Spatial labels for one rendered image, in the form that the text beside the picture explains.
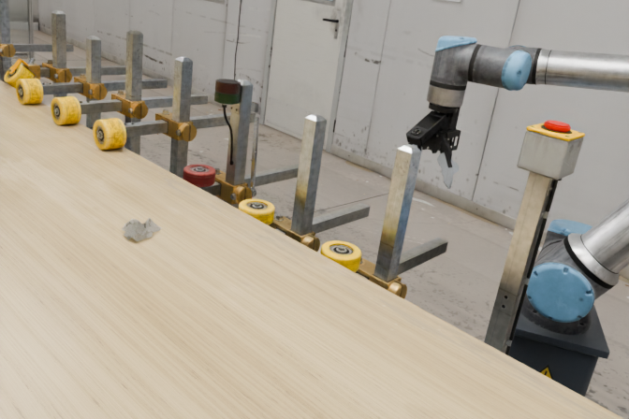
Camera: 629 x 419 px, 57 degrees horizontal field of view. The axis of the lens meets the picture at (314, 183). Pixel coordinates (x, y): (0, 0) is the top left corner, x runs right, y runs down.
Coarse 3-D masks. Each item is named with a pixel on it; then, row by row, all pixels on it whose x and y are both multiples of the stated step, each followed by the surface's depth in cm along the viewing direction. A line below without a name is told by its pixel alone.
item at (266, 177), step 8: (280, 168) 169; (288, 168) 170; (296, 168) 171; (248, 176) 160; (256, 176) 161; (264, 176) 162; (272, 176) 165; (280, 176) 167; (288, 176) 170; (296, 176) 172; (216, 184) 151; (248, 184) 159; (256, 184) 161; (264, 184) 164; (208, 192) 149; (216, 192) 151
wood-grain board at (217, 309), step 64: (0, 128) 158; (64, 128) 165; (0, 192) 120; (64, 192) 124; (128, 192) 128; (192, 192) 133; (0, 256) 96; (64, 256) 99; (128, 256) 102; (192, 256) 104; (256, 256) 108; (320, 256) 111; (0, 320) 80; (64, 320) 82; (128, 320) 84; (192, 320) 86; (256, 320) 88; (320, 320) 91; (384, 320) 93; (0, 384) 69; (64, 384) 70; (128, 384) 72; (192, 384) 73; (256, 384) 75; (320, 384) 76; (384, 384) 78; (448, 384) 80; (512, 384) 82
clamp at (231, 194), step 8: (216, 176) 154; (224, 176) 154; (224, 184) 150; (240, 184) 150; (224, 192) 151; (232, 192) 148; (240, 192) 148; (248, 192) 150; (232, 200) 149; (240, 200) 148
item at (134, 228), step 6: (132, 222) 111; (138, 222) 110; (150, 222) 111; (126, 228) 110; (132, 228) 108; (138, 228) 109; (144, 228) 111; (150, 228) 111; (156, 228) 112; (126, 234) 108; (132, 234) 107; (138, 234) 107; (144, 234) 108; (150, 234) 109; (138, 240) 107
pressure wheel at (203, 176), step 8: (184, 168) 145; (192, 168) 147; (200, 168) 146; (208, 168) 148; (184, 176) 145; (192, 176) 143; (200, 176) 143; (208, 176) 144; (200, 184) 144; (208, 184) 145
